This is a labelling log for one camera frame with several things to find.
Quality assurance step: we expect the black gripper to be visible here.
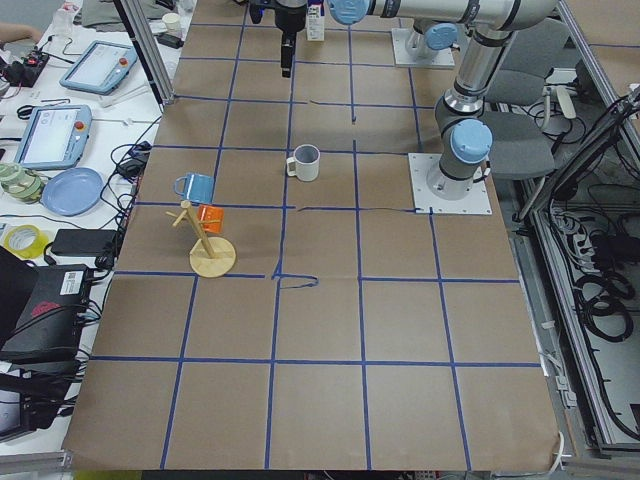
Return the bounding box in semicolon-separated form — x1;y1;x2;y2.
249;0;306;78

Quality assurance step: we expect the blue teach pendant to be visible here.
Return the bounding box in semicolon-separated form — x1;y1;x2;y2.
59;40;138;95
14;105;93;171

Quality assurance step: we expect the whole milk carton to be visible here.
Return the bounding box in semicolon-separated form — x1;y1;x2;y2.
306;0;325;42

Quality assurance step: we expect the near blue teach pendant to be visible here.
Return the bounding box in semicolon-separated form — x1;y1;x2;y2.
14;105;93;171

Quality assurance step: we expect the black power adapter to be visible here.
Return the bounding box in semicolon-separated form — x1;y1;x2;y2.
50;229;116;256

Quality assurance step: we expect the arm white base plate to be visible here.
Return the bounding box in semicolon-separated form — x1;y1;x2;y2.
391;28;455;70
408;153;492;215

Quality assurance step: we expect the yellow tape roll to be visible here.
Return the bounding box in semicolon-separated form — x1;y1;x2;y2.
3;225;49;260

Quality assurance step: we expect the black computer box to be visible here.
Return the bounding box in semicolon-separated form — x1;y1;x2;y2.
1;248;91;365

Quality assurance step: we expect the orange mug on tree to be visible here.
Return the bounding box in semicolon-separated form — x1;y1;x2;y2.
197;204;224;234

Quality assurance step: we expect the far blue teach pendant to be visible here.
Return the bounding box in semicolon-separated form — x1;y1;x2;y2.
59;40;138;95

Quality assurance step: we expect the paper cup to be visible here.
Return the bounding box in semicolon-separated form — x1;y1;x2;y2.
162;12;182;37

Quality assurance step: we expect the green tape rolls stack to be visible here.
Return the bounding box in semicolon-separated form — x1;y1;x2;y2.
1;163;45;203

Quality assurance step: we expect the wooden mug tree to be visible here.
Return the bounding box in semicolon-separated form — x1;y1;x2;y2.
167;200;237;278

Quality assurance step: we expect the grey office chair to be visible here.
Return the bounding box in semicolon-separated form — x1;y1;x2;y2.
481;18;569;180

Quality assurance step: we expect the grey ceramic mug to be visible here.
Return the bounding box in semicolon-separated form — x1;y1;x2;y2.
286;144;321;182

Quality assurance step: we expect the blue mug on tree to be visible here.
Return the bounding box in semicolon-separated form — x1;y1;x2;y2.
174;172;214;204

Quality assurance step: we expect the aluminium frame post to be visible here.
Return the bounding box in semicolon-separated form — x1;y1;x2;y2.
113;0;175;106

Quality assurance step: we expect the blue plate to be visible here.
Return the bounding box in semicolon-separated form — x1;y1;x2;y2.
41;167;104;216

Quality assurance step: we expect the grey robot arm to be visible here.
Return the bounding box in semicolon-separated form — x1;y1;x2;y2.
328;0;557;193
409;18;458;57

